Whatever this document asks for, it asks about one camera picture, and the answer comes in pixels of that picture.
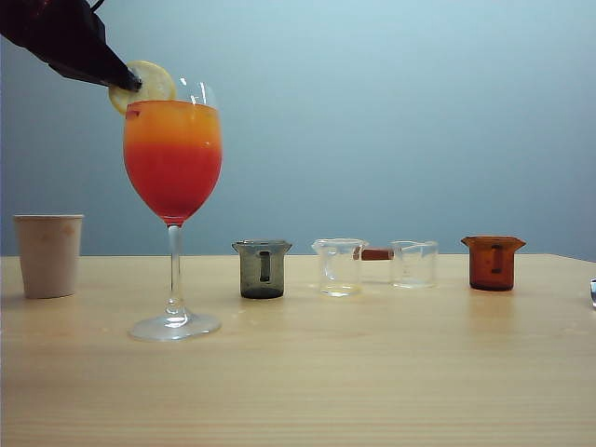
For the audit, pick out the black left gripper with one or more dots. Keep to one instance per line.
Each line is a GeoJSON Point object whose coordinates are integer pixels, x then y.
{"type": "Point", "coordinates": [42, 21]}

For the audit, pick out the yellow lemon slice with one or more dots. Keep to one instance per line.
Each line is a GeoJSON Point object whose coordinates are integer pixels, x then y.
{"type": "Point", "coordinates": [158, 86]}

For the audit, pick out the beige paper cup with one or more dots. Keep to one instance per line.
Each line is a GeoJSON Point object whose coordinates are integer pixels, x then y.
{"type": "Point", "coordinates": [46, 261]}

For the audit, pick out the smoky grey measuring cup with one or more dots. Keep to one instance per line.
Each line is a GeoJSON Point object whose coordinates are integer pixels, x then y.
{"type": "Point", "coordinates": [261, 272]}

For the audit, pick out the clear measuring cup yellow residue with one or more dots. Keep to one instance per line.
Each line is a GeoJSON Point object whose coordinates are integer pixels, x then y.
{"type": "Point", "coordinates": [337, 270]}

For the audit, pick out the clear empty measuring cup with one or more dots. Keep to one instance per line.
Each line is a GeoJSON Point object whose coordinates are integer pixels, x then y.
{"type": "Point", "coordinates": [414, 267]}

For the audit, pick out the amber brown measuring cup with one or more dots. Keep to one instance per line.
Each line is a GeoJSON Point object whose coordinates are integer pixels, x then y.
{"type": "Point", "coordinates": [493, 267]}

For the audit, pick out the wine glass with orange-red drink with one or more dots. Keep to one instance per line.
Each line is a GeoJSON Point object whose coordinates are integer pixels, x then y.
{"type": "Point", "coordinates": [172, 172]}

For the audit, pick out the small reddish brown block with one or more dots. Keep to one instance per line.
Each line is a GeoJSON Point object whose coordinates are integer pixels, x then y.
{"type": "Point", "coordinates": [376, 254]}

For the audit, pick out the silver metal object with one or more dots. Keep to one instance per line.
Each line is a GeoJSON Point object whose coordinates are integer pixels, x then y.
{"type": "Point", "coordinates": [593, 293]}

